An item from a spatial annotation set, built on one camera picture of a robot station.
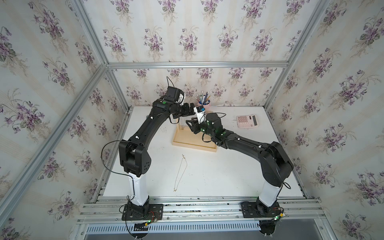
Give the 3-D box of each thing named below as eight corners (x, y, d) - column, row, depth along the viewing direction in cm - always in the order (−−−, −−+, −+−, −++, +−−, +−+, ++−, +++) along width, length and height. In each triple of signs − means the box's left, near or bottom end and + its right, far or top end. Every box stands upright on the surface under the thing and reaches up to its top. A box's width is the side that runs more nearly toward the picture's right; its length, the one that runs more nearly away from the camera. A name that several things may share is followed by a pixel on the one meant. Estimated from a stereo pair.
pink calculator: (238, 128, 110) (239, 125, 107) (235, 117, 117) (236, 114, 114) (258, 128, 110) (260, 125, 107) (254, 117, 117) (255, 114, 114)
